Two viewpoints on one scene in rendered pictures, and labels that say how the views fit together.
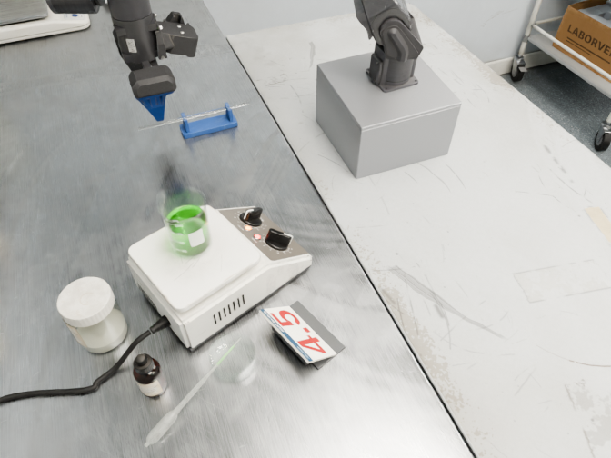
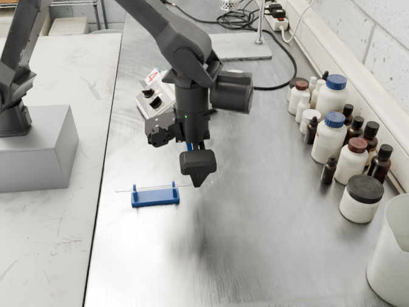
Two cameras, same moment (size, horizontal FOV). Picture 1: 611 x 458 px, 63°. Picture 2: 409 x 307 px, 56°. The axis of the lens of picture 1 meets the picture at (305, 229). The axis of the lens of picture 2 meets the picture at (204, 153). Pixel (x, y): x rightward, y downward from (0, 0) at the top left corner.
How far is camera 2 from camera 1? 1.31 m
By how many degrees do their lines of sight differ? 91
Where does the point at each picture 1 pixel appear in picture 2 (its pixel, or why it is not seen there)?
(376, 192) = not seen: hidden behind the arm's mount
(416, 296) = (98, 89)
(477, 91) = not seen: outside the picture
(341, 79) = (49, 132)
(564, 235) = not seen: hidden behind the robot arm
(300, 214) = (125, 127)
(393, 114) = (43, 107)
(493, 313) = (74, 81)
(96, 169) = (246, 177)
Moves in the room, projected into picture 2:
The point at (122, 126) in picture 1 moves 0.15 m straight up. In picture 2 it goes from (228, 215) to (232, 158)
